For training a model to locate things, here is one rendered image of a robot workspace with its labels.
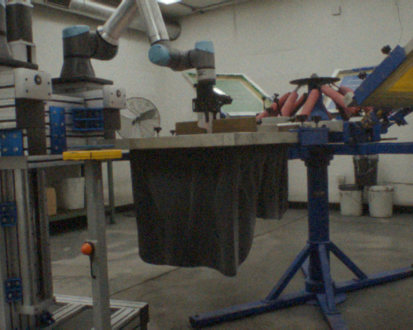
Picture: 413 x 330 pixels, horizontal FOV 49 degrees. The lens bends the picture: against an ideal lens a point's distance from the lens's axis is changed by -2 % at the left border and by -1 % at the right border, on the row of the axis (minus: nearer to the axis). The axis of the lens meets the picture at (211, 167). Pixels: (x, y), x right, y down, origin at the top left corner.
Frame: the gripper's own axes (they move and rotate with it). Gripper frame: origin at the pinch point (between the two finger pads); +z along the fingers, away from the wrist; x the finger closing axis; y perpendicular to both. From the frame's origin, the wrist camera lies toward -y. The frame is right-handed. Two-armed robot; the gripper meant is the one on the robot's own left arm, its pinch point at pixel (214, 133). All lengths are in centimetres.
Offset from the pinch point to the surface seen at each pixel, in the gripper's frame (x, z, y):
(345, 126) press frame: -88, -1, -24
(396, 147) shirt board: -79, 11, -51
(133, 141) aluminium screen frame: 32.7, 2.0, 11.7
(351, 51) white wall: -441, -107, 69
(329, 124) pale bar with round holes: -49, -2, -29
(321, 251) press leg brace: -102, 69, -3
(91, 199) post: 52, 19, 13
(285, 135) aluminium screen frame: -3.0, 3.1, -28.0
